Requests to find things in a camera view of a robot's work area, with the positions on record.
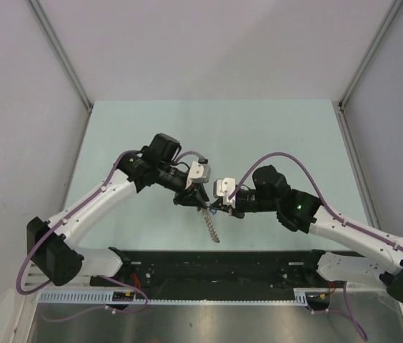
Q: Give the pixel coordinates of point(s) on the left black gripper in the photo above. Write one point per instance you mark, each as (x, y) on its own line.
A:
(196, 196)

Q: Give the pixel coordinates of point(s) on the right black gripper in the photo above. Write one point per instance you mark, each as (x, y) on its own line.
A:
(235, 211)

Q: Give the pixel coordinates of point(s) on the large metal keyring disc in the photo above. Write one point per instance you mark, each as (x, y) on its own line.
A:
(210, 225)

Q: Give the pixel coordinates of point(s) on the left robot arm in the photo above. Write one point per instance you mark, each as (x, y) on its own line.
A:
(53, 244)

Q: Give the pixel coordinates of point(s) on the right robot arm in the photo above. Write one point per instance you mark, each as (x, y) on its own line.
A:
(378, 260)

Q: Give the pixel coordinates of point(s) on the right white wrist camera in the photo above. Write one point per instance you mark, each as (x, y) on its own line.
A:
(223, 191)

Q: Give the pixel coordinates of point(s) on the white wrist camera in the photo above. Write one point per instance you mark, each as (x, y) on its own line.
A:
(223, 191)
(199, 173)

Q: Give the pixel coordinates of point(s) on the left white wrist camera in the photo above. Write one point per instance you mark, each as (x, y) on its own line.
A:
(199, 173)

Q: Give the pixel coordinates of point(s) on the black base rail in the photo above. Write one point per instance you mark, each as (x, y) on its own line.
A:
(186, 275)

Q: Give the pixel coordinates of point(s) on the white slotted cable duct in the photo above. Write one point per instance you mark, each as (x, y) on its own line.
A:
(110, 297)

